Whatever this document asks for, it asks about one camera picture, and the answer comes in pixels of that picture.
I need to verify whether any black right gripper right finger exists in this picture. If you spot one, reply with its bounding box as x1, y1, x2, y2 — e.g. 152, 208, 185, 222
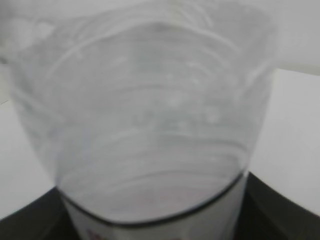
233, 173, 320, 240

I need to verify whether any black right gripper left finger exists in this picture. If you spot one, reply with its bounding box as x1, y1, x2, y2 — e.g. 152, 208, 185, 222
0, 188, 79, 240

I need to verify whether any clear plastic water bottle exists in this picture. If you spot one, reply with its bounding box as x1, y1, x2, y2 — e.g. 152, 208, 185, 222
0, 0, 282, 240

